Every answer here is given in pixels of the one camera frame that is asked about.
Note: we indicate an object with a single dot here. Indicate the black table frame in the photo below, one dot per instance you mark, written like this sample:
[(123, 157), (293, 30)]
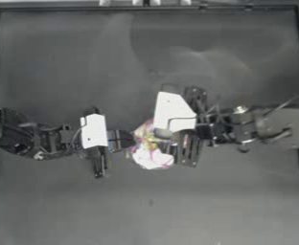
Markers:
[(71, 6)]

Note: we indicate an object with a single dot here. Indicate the clear bag with pink zip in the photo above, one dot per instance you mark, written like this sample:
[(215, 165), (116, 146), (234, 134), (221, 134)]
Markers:
[(150, 161)]

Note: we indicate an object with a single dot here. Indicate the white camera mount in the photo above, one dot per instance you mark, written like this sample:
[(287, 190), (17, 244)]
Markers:
[(171, 111), (95, 132)]

